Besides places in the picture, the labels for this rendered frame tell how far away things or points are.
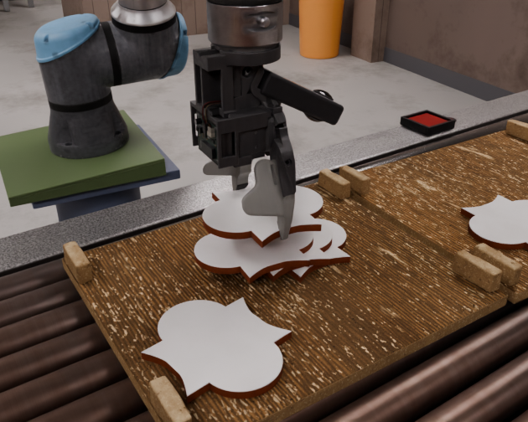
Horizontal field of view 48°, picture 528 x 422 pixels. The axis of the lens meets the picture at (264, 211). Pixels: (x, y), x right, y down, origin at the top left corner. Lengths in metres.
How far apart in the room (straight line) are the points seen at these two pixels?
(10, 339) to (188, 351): 0.21
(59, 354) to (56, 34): 0.60
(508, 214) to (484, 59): 3.62
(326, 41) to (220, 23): 4.67
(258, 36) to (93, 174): 0.57
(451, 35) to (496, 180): 3.72
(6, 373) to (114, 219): 0.31
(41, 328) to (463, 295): 0.48
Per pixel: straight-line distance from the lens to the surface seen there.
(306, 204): 0.71
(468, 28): 4.57
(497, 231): 0.84
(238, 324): 0.63
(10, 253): 0.86
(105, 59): 1.11
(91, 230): 0.87
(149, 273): 0.73
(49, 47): 1.10
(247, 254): 0.69
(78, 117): 1.13
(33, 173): 1.13
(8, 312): 0.75
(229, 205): 0.71
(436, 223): 0.85
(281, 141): 0.62
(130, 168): 1.09
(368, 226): 0.82
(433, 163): 1.03
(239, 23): 0.58
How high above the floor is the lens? 1.35
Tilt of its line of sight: 29 degrees down
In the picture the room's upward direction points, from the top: straight up
